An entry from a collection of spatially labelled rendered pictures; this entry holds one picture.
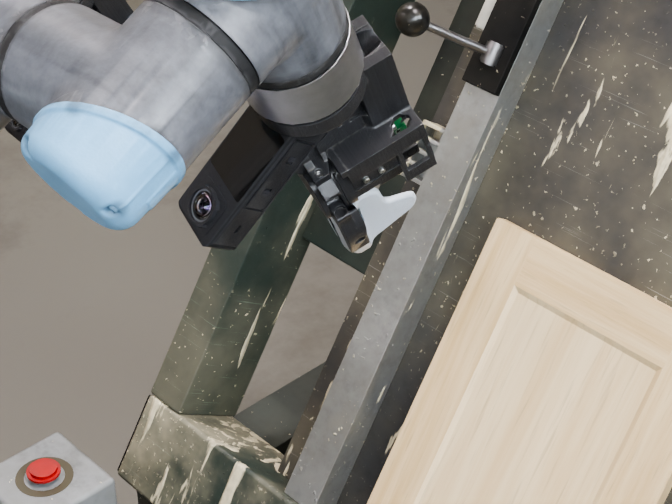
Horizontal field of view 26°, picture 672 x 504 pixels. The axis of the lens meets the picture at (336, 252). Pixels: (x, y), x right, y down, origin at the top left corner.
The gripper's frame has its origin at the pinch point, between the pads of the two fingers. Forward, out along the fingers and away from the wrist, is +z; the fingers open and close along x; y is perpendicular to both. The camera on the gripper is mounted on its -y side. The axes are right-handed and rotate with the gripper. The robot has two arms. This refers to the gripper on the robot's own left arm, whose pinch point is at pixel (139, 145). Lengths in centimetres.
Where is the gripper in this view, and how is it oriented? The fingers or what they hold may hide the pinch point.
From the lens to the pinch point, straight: 152.7
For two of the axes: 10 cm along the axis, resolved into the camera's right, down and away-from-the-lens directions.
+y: 7.1, -6.9, 1.6
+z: 3.7, 5.6, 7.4
